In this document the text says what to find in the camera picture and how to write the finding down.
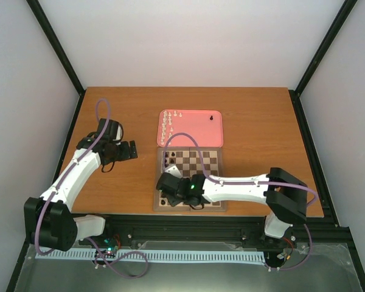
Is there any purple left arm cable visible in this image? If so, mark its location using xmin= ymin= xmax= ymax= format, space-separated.
xmin=34 ymin=98 xmax=148 ymax=279

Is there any light blue cable duct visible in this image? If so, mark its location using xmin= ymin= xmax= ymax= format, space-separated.
xmin=35 ymin=248 xmax=265 ymax=265

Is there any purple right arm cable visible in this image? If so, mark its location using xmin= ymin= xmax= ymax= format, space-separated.
xmin=165 ymin=132 xmax=319 ymax=271

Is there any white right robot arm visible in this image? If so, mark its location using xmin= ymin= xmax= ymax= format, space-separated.
xmin=156 ymin=165 xmax=308 ymax=238

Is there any wooden chessboard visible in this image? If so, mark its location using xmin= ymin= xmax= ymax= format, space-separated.
xmin=153 ymin=147 xmax=227 ymax=212

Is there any pink plastic tray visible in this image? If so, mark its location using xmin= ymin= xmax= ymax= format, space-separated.
xmin=156 ymin=109 xmax=223 ymax=148

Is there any black aluminium frame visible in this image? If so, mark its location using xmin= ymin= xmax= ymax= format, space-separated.
xmin=7 ymin=0 xmax=365 ymax=291

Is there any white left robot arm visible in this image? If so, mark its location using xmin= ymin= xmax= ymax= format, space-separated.
xmin=24 ymin=119 xmax=137 ymax=256

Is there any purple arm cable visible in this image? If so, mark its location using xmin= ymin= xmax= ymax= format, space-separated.
xmin=34 ymin=98 xmax=148 ymax=279
xmin=165 ymin=132 xmax=319 ymax=271

